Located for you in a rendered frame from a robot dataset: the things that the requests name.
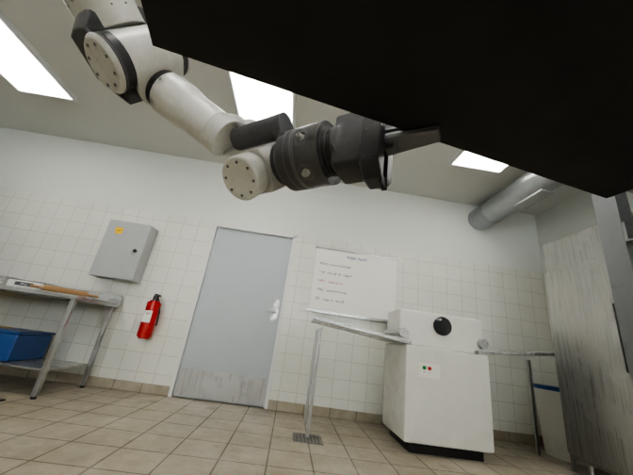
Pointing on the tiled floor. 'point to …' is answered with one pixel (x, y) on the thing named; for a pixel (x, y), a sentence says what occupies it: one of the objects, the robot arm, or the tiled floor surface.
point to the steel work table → (63, 334)
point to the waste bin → (552, 421)
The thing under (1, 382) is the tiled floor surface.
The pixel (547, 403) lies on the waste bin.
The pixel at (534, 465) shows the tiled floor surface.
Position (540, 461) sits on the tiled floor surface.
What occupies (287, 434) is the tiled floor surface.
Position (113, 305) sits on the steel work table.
